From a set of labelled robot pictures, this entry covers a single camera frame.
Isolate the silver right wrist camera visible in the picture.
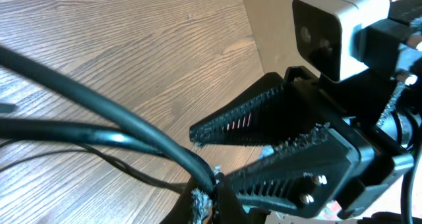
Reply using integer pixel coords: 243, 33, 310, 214
291, 0, 390, 83

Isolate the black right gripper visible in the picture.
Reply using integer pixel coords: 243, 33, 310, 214
227, 67, 415, 219

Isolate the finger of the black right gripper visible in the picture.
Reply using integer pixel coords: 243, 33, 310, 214
189, 72, 315, 146

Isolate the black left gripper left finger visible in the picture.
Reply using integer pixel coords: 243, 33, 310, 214
160, 177, 212, 224

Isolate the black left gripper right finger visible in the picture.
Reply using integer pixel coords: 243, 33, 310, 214
214, 173, 270, 224

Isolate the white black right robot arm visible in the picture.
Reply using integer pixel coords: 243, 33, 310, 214
189, 0, 421, 223

